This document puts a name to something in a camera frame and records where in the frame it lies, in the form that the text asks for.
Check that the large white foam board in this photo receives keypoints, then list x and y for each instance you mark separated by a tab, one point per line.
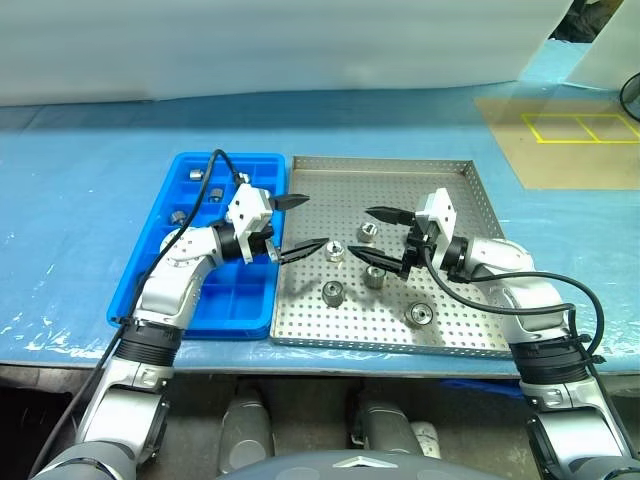
250	45

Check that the metal nut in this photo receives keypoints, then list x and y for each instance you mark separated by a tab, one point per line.
373	276
366	231
420	314
331	293

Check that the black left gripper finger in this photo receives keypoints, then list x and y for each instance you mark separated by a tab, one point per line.
300	251
287	202

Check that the white rounded part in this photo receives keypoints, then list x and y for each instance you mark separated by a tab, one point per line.
426	440

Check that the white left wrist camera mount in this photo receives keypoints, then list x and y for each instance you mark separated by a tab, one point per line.
247	207

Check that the blue compartment tray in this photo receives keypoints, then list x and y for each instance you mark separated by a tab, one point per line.
240	300

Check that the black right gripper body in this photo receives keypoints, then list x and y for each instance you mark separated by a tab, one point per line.
417	245

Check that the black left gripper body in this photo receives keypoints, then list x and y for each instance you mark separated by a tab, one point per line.
260	242

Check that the small white foam board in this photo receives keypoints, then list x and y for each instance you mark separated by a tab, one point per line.
610	55

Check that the brown table mat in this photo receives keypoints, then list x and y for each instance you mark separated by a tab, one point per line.
550	165

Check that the dark grey rounded shape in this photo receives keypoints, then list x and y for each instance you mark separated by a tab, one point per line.
387	425
247	430

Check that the grey robot torso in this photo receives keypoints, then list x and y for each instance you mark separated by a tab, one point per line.
350	467

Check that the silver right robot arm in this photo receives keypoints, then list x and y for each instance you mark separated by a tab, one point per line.
530	295

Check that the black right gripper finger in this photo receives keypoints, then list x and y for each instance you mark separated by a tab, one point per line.
395	216
380	259

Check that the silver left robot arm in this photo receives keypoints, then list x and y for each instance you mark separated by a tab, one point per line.
170	285

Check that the perforated metal tray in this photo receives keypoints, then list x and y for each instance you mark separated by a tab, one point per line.
350	195

